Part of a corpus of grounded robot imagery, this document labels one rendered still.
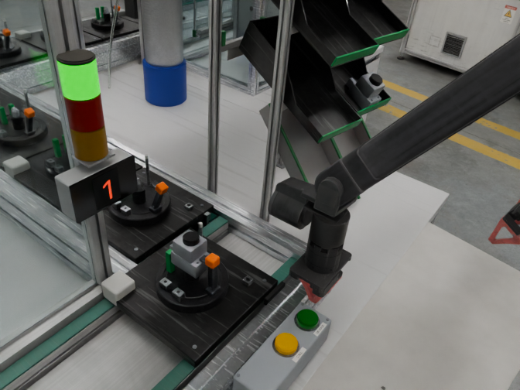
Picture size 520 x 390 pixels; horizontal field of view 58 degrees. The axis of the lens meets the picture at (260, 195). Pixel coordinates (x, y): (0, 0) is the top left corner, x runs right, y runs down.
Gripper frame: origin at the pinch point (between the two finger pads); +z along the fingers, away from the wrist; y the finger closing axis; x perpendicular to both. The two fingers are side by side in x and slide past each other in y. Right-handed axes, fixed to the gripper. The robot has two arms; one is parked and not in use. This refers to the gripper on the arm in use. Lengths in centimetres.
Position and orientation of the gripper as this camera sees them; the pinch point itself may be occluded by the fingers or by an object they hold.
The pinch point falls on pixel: (313, 298)
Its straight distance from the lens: 86.0
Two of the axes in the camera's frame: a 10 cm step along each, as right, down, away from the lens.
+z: -0.7, 8.0, 6.0
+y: -6.0, 4.5, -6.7
